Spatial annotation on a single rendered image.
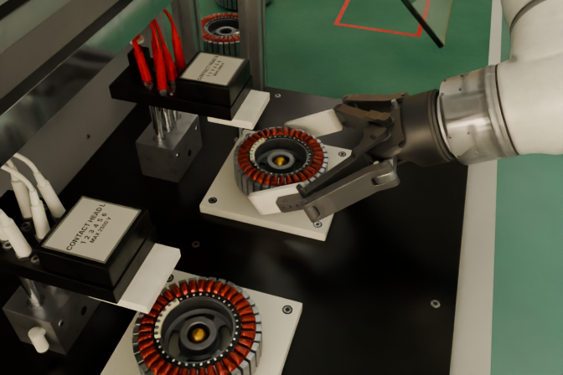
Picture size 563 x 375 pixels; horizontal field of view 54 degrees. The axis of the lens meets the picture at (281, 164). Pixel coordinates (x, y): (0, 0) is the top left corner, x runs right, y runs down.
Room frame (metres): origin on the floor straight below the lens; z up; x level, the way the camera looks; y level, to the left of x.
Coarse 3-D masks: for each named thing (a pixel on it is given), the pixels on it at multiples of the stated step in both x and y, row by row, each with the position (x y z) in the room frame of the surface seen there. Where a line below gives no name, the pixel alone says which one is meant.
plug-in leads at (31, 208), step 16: (16, 176) 0.30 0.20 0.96; (16, 192) 0.32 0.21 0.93; (32, 192) 0.30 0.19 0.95; (48, 192) 0.32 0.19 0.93; (0, 208) 0.28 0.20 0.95; (32, 208) 0.30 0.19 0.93; (64, 208) 0.33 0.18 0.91; (0, 224) 0.28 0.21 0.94; (48, 224) 0.30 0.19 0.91; (0, 240) 0.29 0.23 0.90; (16, 240) 0.28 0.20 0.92; (32, 256) 0.28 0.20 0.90
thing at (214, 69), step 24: (192, 72) 0.51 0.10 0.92; (216, 72) 0.51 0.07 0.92; (240, 72) 0.51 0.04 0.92; (120, 96) 0.52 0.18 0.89; (144, 96) 0.51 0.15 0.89; (168, 96) 0.50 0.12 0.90; (192, 96) 0.49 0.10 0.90; (216, 96) 0.49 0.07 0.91; (240, 96) 0.51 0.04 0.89; (264, 96) 0.53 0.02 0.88; (168, 120) 0.54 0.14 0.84; (216, 120) 0.49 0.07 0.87; (240, 120) 0.48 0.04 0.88
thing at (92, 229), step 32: (32, 224) 0.31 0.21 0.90; (64, 224) 0.29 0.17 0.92; (96, 224) 0.29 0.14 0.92; (128, 224) 0.29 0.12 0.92; (0, 256) 0.28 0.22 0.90; (64, 256) 0.26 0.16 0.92; (96, 256) 0.26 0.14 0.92; (128, 256) 0.27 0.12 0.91; (160, 256) 0.29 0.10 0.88; (32, 288) 0.29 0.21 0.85; (64, 288) 0.26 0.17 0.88; (96, 288) 0.25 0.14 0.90; (128, 288) 0.26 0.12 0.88; (160, 288) 0.27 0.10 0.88
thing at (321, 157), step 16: (272, 128) 0.54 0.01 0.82; (288, 128) 0.55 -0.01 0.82; (240, 144) 0.52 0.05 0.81; (256, 144) 0.51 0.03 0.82; (272, 144) 0.53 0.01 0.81; (288, 144) 0.53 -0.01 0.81; (304, 144) 0.52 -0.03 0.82; (320, 144) 0.52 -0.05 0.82; (240, 160) 0.49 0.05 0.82; (256, 160) 0.51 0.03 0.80; (272, 160) 0.50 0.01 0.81; (288, 160) 0.50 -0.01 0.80; (304, 160) 0.51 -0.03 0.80; (320, 160) 0.49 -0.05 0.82; (240, 176) 0.47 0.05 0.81; (256, 176) 0.46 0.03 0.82; (272, 176) 0.46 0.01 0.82; (288, 176) 0.46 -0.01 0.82; (304, 176) 0.46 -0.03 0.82
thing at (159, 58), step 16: (160, 32) 0.53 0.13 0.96; (176, 32) 0.56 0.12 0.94; (144, 48) 0.57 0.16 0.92; (160, 48) 0.51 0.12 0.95; (176, 48) 0.55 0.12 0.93; (144, 64) 0.53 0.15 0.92; (160, 64) 0.51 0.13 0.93; (176, 64) 0.55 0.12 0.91; (144, 80) 0.52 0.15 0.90; (160, 80) 0.51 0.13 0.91
